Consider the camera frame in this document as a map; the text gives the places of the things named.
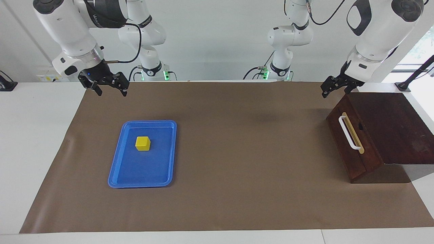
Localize black desk mount base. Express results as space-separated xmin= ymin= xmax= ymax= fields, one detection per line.
xmin=0 ymin=70 xmax=18 ymax=92

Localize black left base cable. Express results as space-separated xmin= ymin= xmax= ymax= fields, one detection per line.
xmin=242 ymin=51 xmax=275 ymax=81

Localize wooden drawer with white handle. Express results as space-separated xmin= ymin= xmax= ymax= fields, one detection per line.
xmin=326 ymin=101 xmax=384 ymax=181

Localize white wall socket box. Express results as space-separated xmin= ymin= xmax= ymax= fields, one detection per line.
xmin=37 ymin=73 xmax=68 ymax=83

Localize bright window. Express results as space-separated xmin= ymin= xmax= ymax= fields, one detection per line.
xmin=381 ymin=25 xmax=434 ymax=83

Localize dark wooden drawer cabinet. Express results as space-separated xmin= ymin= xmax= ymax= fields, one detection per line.
xmin=326 ymin=92 xmax=434 ymax=184

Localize black base cable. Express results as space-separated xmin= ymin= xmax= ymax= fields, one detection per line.
xmin=128 ymin=65 xmax=144 ymax=82
xmin=242 ymin=51 xmax=275 ymax=81

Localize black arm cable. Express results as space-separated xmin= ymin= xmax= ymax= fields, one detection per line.
xmin=284 ymin=0 xmax=347 ymax=26
xmin=102 ymin=23 xmax=142 ymax=64

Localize yellow cube block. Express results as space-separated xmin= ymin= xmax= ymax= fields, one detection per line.
xmin=135 ymin=136 xmax=151 ymax=151

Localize black clamp stand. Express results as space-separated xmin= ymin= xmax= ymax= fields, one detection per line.
xmin=395 ymin=54 xmax=434 ymax=93

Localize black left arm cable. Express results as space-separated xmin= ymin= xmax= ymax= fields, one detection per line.
xmin=284 ymin=0 xmax=347 ymax=26

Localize black right base cable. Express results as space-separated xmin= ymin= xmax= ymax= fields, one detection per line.
xmin=128 ymin=65 xmax=144 ymax=82

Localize brown table mat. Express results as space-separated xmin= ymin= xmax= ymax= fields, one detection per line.
xmin=19 ymin=81 xmax=434 ymax=234

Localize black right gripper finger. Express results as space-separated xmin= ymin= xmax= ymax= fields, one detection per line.
xmin=114 ymin=72 xmax=130 ymax=97
xmin=78 ymin=72 xmax=103 ymax=96

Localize blue plastic tray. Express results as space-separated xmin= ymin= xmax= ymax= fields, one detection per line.
xmin=108 ymin=120 xmax=177 ymax=188

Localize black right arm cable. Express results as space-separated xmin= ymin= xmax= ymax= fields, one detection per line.
xmin=102 ymin=23 xmax=142 ymax=64

